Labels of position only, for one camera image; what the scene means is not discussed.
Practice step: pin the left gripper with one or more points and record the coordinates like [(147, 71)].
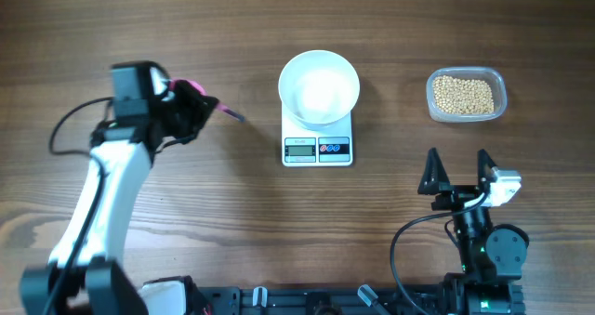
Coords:
[(201, 106)]

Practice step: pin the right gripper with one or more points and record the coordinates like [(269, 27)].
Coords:
[(457, 195)]

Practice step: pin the pink measuring scoop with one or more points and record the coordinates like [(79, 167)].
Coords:
[(197, 89)]

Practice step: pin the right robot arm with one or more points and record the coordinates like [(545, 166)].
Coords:
[(491, 255)]

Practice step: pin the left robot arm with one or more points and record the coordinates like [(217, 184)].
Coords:
[(148, 112)]

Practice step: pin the white digital kitchen scale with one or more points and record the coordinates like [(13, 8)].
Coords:
[(316, 145)]

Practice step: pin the white bowl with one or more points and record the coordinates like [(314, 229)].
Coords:
[(318, 88)]

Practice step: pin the soybeans pile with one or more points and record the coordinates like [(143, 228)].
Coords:
[(463, 96)]

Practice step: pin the clear plastic container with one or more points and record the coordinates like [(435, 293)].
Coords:
[(492, 77)]

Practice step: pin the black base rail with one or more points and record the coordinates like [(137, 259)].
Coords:
[(431, 299)]

